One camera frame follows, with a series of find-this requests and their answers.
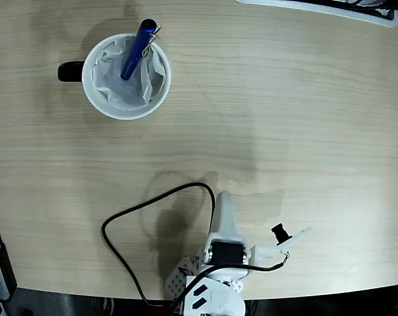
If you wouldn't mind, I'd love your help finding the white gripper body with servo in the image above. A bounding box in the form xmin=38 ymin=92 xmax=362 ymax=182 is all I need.
xmin=195 ymin=236 xmax=258 ymax=270

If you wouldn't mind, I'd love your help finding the blue pen with metal clip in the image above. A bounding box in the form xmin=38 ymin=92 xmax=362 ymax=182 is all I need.
xmin=119 ymin=18 xmax=163 ymax=81

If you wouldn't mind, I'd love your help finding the crumpled white paper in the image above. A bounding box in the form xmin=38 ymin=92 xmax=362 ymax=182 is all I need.
xmin=92 ymin=36 xmax=165 ymax=110

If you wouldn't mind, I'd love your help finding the white flat tray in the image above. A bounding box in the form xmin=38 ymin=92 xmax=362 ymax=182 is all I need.
xmin=235 ymin=0 xmax=398 ymax=28

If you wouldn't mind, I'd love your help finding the black camera cable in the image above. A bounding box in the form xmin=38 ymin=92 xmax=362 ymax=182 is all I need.
xmin=101 ymin=182 xmax=289 ymax=310

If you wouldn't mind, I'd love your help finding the wrist camera on white mount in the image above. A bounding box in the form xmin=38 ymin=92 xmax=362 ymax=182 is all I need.
xmin=253 ymin=223 xmax=312 ymax=264

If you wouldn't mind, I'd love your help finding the white mug with black handle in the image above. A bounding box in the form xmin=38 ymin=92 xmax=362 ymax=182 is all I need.
xmin=57 ymin=32 xmax=172 ymax=121

